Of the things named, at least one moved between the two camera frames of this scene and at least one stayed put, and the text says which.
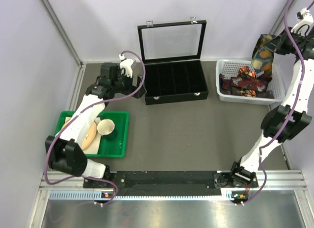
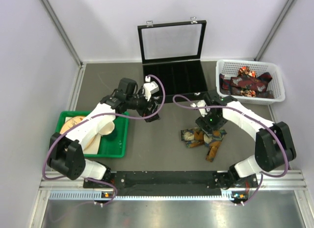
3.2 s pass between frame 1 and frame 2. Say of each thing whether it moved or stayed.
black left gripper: moved
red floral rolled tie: stayed
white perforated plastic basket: stayed
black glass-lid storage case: stayed
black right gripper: moved
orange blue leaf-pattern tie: moved
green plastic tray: stayed
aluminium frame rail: stayed
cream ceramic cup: stayed
